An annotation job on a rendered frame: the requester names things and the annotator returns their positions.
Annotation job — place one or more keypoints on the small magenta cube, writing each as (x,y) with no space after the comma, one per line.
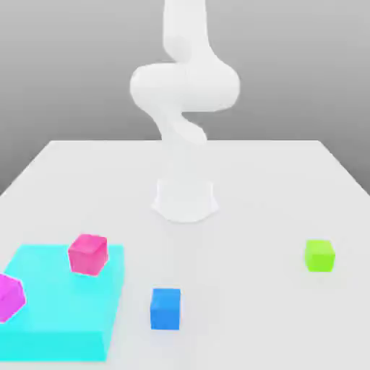
(8,297)

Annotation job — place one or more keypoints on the small green cube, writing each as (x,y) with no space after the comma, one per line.
(319,257)

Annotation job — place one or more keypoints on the small blue cube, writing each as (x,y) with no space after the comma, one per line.
(165,310)

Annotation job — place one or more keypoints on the large cyan box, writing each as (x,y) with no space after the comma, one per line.
(57,312)

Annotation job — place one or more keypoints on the small pink cube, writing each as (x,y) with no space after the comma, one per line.
(88,255)

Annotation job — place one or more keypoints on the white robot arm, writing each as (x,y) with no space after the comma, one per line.
(185,86)

